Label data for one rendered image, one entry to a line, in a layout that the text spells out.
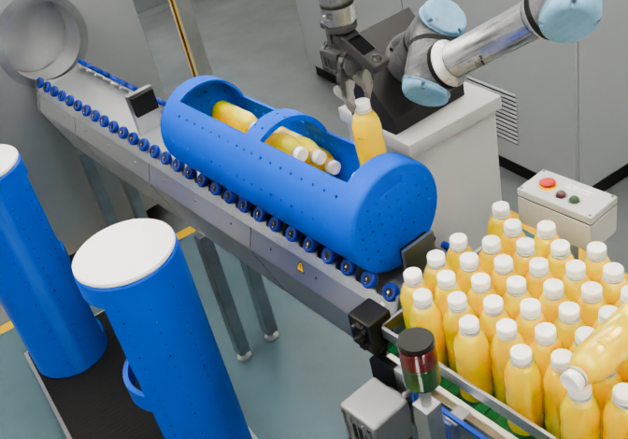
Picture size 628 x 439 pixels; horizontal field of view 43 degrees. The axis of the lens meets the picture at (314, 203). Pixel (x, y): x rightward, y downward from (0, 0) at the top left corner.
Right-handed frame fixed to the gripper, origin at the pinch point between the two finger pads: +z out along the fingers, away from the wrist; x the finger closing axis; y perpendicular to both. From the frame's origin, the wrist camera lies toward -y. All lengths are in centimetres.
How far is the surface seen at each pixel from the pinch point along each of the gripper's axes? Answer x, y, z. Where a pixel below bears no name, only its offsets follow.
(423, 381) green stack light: 43, -58, 14
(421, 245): 4.3, -18.6, 30.4
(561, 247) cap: -7, -49, 24
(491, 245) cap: 0.8, -36.8, 23.6
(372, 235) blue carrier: 13.2, -12.1, 24.8
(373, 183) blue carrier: 9.9, -11.8, 12.0
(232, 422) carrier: 47, 30, 96
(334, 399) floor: 4, 42, 135
